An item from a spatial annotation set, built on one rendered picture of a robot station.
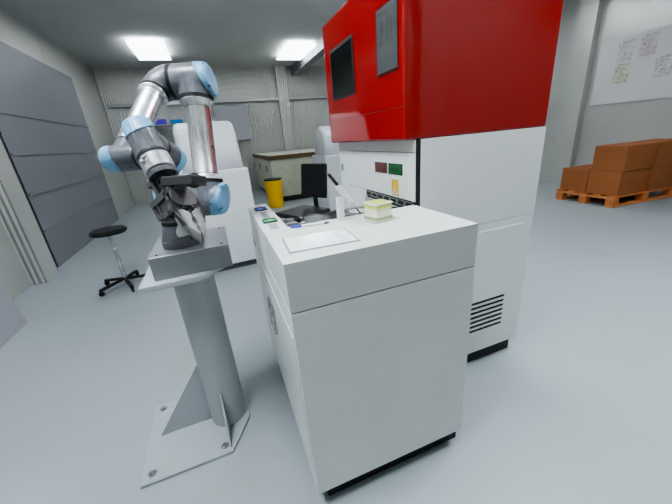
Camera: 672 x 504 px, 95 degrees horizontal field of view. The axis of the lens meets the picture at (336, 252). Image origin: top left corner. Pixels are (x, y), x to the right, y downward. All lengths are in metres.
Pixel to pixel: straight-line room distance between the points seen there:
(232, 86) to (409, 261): 9.00
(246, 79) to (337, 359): 9.14
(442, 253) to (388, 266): 0.19
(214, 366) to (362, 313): 0.81
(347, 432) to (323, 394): 0.21
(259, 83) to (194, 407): 8.84
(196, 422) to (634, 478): 1.80
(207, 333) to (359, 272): 0.79
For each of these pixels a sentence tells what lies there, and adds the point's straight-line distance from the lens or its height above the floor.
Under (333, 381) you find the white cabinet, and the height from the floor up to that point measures 0.55.
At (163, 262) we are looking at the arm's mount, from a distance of 1.26.
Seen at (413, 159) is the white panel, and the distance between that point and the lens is 1.31.
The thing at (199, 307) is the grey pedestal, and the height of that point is 0.66.
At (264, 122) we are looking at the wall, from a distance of 9.67.
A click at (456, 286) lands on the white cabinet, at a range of 1.10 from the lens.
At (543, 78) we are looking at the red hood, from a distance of 1.75.
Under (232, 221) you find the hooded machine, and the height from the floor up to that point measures 0.53.
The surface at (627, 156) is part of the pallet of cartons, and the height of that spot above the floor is 0.69.
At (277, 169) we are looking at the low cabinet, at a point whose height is 0.70.
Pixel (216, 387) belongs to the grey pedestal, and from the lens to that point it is 1.60.
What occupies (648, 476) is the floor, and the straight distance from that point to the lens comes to 1.81.
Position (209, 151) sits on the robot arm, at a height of 1.24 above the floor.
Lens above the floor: 1.26
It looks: 21 degrees down
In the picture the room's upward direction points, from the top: 5 degrees counter-clockwise
